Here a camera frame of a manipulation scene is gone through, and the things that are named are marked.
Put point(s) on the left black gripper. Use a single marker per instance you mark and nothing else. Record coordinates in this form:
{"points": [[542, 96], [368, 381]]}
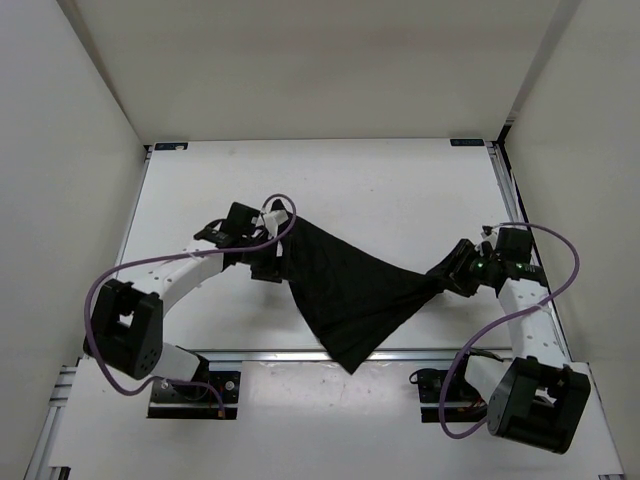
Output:
{"points": [[272, 270]]}

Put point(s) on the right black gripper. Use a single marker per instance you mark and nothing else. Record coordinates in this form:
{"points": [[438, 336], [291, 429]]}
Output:
{"points": [[464, 251]]}

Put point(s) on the black pleated skirt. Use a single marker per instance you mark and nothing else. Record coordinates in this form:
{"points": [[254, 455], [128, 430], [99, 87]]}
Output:
{"points": [[350, 300]]}

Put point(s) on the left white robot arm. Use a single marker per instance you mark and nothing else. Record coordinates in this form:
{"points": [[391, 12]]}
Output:
{"points": [[125, 308]]}

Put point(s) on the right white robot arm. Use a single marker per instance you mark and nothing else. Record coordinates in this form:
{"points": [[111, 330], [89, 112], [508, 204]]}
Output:
{"points": [[536, 398]]}

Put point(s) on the right blue corner label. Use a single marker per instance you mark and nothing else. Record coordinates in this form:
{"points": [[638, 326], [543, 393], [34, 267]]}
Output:
{"points": [[467, 142]]}

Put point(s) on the blue corner label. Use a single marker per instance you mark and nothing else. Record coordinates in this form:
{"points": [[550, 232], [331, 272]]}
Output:
{"points": [[170, 146], [467, 142]]}

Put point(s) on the left blue corner label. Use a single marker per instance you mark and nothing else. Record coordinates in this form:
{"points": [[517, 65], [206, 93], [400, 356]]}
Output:
{"points": [[170, 146]]}

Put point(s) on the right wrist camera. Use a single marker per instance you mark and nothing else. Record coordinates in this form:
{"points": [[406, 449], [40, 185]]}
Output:
{"points": [[507, 243]]}

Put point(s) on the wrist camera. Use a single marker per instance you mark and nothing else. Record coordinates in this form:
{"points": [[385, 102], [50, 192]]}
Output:
{"points": [[507, 243], [238, 225]]}

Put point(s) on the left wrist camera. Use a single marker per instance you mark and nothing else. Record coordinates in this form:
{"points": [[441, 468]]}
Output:
{"points": [[238, 225]]}

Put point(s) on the front aluminium frame rail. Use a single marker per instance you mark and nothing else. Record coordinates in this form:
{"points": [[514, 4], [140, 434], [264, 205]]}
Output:
{"points": [[272, 356]]}

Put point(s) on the aluminium frame rail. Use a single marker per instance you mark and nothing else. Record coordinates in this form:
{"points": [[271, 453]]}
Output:
{"points": [[516, 212], [272, 356]]}

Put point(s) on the right aluminium frame rail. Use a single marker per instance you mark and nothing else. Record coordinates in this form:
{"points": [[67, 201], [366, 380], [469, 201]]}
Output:
{"points": [[516, 212]]}

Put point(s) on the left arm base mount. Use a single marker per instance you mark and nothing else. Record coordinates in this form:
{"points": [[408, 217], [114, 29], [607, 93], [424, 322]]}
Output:
{"points": [[197, 403]]}

